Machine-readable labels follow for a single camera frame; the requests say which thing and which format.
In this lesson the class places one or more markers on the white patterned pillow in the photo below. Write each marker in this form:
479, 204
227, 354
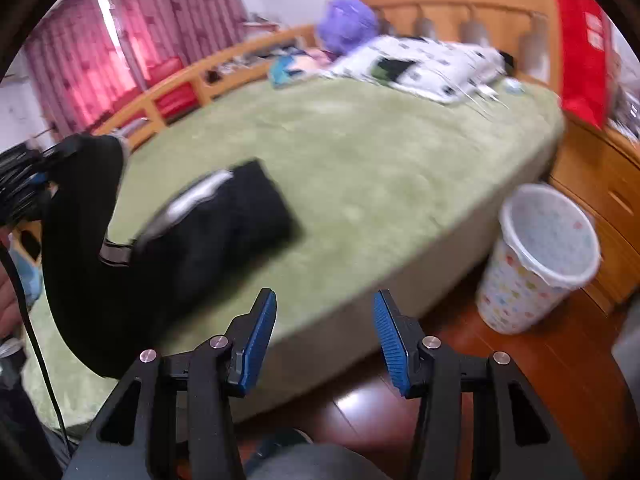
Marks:
425, 67

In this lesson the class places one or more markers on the person's left hand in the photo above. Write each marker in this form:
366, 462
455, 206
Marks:
10, 316

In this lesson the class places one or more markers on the red bag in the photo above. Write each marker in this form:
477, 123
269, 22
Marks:
586, 45

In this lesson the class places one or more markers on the red chair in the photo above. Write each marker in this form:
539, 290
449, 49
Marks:
179, 101

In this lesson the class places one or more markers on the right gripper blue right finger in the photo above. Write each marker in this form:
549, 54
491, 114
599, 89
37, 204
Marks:
400, 338

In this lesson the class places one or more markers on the green bed blanket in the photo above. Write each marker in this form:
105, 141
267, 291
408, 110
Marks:
388, 190

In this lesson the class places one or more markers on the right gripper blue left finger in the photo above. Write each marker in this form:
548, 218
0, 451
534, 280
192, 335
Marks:
250, 335

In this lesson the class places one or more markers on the white dotted waste bin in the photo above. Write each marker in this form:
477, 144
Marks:
548, 247

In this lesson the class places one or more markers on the purple plush toy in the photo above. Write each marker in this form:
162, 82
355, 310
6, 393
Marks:
346, 25

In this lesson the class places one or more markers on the pink red curtain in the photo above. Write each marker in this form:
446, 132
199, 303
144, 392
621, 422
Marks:
85, 55

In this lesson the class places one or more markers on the teal patterned cushion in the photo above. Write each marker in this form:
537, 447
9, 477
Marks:
294, 68

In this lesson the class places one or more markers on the black pants with grey stripe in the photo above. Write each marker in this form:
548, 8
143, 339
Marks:
111, 301

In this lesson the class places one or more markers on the wooden bedside drawer cabinet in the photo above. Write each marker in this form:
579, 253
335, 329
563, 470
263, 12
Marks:
599, 170

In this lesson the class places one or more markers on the wooden bed frame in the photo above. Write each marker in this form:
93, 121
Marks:
512, 38

